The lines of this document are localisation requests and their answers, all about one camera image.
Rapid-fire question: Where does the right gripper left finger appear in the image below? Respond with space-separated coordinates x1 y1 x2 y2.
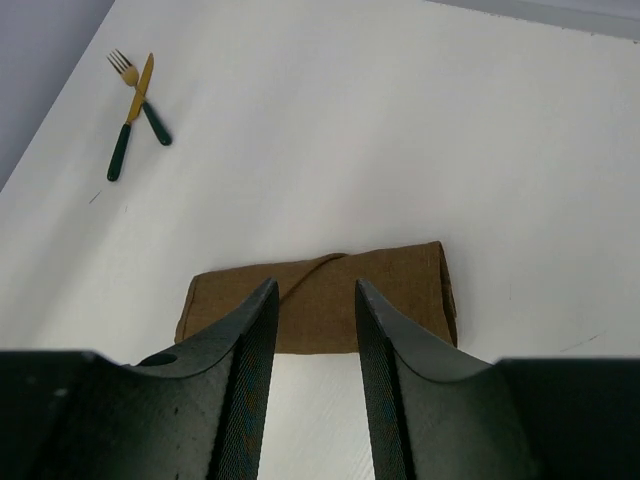
1 279 279 479

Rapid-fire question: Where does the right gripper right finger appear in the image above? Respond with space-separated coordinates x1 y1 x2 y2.
355 280 639 479

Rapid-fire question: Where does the brown cloth napkin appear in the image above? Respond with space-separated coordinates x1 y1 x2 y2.
175 241 458 355

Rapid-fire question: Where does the gold knife green handle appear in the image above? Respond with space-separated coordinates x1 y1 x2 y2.
107 49 154 182

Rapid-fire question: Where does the gold fork green handle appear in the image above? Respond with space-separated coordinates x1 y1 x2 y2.
107 49 173 146

